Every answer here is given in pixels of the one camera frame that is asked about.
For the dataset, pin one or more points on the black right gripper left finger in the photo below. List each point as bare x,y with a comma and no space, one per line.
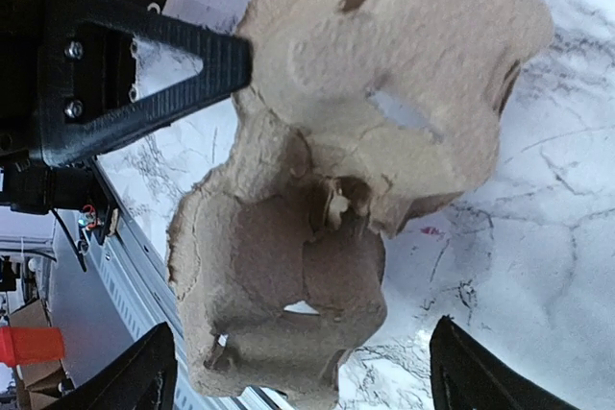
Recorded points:
142,377

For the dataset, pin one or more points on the orange object in background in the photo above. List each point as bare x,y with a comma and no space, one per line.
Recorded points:
22,346

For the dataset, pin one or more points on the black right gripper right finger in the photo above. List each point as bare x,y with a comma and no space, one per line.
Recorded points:
466,375

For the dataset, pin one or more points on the cardboard boxes in background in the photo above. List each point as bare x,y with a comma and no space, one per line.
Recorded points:
38,384

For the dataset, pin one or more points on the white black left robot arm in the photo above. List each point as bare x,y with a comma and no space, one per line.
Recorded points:
38,188

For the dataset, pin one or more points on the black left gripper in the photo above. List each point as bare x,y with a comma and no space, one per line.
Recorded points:
80,78

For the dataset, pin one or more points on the brown pulp cup carrier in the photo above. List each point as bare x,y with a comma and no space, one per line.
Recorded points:
361,115

